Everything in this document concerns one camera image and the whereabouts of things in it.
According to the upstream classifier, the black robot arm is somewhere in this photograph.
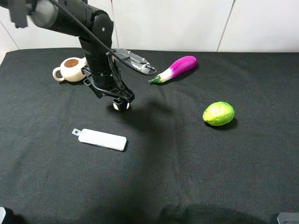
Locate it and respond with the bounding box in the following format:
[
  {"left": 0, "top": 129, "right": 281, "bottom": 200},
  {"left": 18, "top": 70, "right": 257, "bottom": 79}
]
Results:
[{"left": 0, "top": 0, "right": 135, "bottom": 112}]

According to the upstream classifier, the green lime fruit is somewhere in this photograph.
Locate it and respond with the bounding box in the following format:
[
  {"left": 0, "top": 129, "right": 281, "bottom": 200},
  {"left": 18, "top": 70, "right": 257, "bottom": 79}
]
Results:
[{"left": 202, "top": 101, "right": 235, "bottom": 126}]

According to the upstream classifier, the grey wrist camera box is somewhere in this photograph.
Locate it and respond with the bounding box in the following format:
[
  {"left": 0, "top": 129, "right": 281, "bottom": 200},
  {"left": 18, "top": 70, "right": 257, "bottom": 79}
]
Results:
[{"left": 113, "top": 49, "right": 157, "bottom": 76}]

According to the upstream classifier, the black cable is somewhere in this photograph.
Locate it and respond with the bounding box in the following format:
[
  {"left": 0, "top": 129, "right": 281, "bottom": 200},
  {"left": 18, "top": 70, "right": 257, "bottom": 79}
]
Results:
[{"left": 48, "top": 0, "right": 157, "bottom": 76}]

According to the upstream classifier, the small white teapot lid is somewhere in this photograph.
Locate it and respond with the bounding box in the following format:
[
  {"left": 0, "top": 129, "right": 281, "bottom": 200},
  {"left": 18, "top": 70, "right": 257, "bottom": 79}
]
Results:
[{"left": 113, "top": 102, "right": 130, "bottom": 111}]

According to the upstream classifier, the grey object corner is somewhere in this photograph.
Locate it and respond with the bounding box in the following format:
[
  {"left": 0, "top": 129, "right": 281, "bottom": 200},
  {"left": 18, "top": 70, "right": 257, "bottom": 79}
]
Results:
[
  {"left": 0, "top": 207, "right": 6, "bottom": 224},
  {"left": 277, "top": 212, "right": 299, "bottom": 224}
]

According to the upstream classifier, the grey object bottom right corner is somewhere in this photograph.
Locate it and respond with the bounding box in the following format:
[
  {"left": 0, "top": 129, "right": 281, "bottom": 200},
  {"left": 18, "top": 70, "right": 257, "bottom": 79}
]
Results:
[{"left": 277, "top": 212, "right": 299, "bottom": 224}]

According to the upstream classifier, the dark green table cloth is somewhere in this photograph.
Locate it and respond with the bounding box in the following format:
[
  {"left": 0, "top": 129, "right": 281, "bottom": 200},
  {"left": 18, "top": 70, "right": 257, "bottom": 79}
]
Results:
[{"left": 0, "top": 49, "right": 299, "bottom": 224}]

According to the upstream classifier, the white rectangular plastic case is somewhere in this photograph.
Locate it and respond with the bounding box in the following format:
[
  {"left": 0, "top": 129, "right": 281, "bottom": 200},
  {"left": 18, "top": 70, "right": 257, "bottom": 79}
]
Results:
[{"left": 72, "top": 128, "right": 127, "bottom": 151}]

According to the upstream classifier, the grey object bottom left corner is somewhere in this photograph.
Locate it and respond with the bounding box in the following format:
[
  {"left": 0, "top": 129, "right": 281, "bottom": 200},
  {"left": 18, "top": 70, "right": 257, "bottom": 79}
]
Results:
[{"left": 0, "top": 207, "right": 6, "bottom": 224}]

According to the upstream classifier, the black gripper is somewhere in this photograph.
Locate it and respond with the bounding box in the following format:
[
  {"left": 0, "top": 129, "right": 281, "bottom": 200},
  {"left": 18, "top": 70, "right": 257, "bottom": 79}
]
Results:
[{"left": 81, "top": 53, "right": 135, "bottom": 112}]

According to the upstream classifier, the cream ceramic teapot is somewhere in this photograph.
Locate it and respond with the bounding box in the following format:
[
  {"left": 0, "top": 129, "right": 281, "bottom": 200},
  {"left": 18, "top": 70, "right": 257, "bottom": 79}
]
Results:
[{"left": 52, "top": 57, "right": 87, "bottom": 82}]

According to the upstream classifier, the purple toy eggplant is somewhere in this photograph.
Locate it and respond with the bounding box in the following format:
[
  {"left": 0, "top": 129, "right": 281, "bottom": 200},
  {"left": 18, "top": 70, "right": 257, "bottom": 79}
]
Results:
[{"left": 148, "top": 56, "right": 198, "bottom": 84}]

